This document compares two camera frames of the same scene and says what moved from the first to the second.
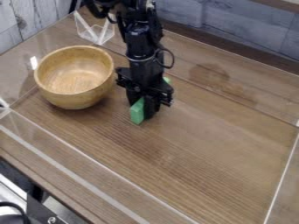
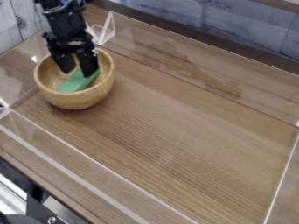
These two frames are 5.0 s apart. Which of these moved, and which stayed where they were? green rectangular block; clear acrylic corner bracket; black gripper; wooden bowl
Moved: black gripper; green rectangular block
Stayed: clear acrylic corner bracket; wooden bowl
